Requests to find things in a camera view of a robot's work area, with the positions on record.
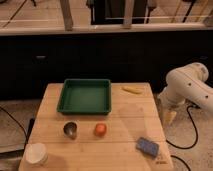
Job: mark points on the small metal cup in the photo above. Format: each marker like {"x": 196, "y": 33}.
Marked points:
{"x": 70, "y": 130}

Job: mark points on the yellow banana toy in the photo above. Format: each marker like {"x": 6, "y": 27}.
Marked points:
{"x": 131, "y": 90}

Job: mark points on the blue sponge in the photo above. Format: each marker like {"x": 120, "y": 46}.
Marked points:
{"x": 148, "y": 147}

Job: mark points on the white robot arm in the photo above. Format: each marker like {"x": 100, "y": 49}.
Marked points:
{"x": 186, "y": 83}

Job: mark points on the green plastic tray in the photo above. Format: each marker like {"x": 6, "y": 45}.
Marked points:
{"x": 85, "y": 97}

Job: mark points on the orange ball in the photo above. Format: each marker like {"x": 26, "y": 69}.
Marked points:
{"x": 100, "y": 129}

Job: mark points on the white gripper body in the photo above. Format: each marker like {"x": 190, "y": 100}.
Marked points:
{"x": 170, "y": 99}

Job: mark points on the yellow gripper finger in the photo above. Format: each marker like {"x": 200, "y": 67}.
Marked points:
{"x": 169, "y": 117}

